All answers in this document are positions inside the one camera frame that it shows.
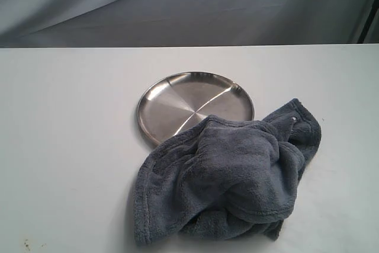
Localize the blue-grey fleece towel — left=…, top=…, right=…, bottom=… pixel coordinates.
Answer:
left=133, top=99, right=322, bottom=246

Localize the round stainless steel plate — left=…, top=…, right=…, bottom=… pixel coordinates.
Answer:
left=136, top=71, right=255, bottom=148

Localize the grey backdrop cloth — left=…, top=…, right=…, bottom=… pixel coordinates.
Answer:
left=1, top=0, right=372, bottom=47

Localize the black stand pole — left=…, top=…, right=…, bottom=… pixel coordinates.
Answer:
left=356, top=0, right=378, bottom=44

